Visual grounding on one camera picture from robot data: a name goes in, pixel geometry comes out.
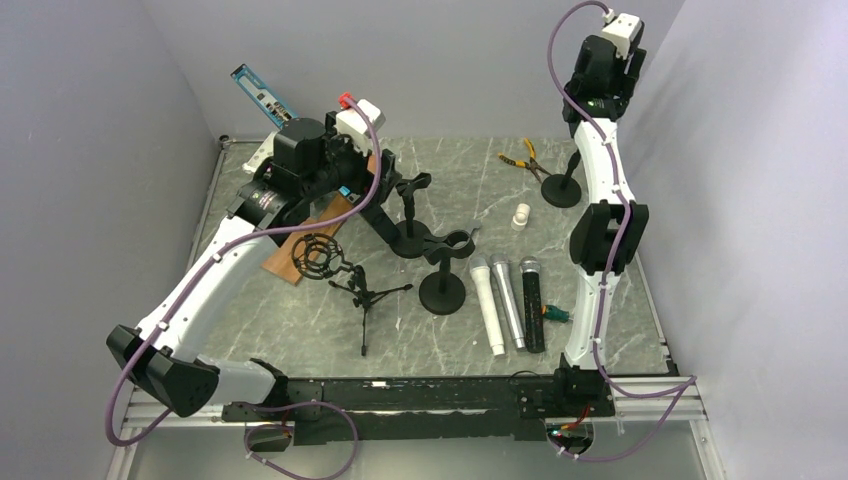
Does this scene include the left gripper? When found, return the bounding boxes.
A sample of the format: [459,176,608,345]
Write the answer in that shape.
[303,113,403,205]

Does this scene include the black stand for white microphone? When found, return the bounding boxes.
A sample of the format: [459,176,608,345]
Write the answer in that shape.
[390,172,432,259]

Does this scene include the black tripod shock-mount stand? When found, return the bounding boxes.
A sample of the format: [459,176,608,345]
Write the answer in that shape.
[290,233,413,357]

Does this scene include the black stand with shock mount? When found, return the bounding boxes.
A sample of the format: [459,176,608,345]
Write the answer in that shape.
[541,151,581,208]

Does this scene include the black round-base clip stand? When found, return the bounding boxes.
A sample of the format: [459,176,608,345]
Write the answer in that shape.
[419,230,475,315]

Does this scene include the white microphone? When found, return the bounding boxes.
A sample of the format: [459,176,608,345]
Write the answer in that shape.
[469,255,506,358]

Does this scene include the grey condenser microphone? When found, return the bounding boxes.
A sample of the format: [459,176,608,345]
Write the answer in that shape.
[490,254,526,350]

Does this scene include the black handheld microphone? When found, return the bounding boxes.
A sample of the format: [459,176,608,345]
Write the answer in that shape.
[519,256,546,353]

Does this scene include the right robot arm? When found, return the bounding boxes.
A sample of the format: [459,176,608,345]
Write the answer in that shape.
[563,35,649,371]

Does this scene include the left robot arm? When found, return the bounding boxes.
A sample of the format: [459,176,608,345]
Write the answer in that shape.
[106,110,399,420]

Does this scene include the wooden board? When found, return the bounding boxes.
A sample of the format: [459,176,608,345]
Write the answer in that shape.
[261,192,359,287]

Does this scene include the yellow pliers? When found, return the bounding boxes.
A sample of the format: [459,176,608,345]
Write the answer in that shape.
[497,137,552,185]

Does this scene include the white plastic pipe fitting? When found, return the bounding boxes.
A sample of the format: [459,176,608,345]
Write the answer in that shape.
[510,203,531,231]

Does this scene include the green orange screwdriver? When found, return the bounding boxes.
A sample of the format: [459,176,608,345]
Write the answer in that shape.
[541,305,571,323]

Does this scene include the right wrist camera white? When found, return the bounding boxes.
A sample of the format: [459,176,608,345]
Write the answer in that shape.
[600,10,644,59]

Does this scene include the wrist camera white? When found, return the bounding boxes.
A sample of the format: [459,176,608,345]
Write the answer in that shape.
[335,92,386,154]
[600,10,644,59]

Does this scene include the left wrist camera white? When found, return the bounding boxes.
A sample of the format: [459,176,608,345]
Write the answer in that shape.
[335,92,386,154]

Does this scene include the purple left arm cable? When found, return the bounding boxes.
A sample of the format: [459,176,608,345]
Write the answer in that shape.
[105,99,384,448]

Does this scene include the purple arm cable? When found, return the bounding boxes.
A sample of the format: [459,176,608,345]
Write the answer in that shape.
[105,99,384,448]
[546,0,698,400]

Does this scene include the metal switch stand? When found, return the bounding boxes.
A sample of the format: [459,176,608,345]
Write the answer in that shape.
[242,132,276,175]

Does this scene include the grey plastic bracket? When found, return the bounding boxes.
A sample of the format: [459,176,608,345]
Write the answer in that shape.
[466,220,482,236]

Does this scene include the blue network switch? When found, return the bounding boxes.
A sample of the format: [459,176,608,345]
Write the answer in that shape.
[230,64,297,129]

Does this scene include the black base frame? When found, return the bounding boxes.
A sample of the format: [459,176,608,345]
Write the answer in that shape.
[221,371,615,446]

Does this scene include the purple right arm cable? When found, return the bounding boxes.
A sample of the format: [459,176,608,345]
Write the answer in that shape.
[546,0,698,400]

